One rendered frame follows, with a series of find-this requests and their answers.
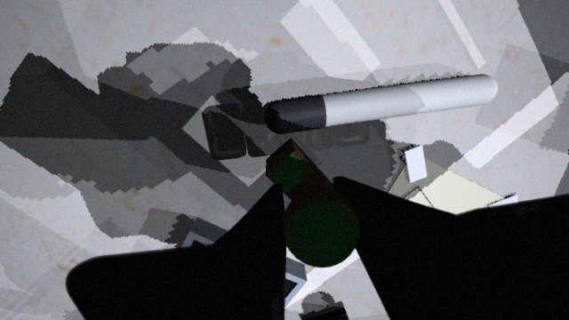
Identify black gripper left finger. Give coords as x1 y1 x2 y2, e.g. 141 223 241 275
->
65 184 286 320

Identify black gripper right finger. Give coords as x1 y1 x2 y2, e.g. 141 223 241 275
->
333 176 569 320

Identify brown wooden stamp with red-topped handle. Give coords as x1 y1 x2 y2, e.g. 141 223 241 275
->
304 308 349 320

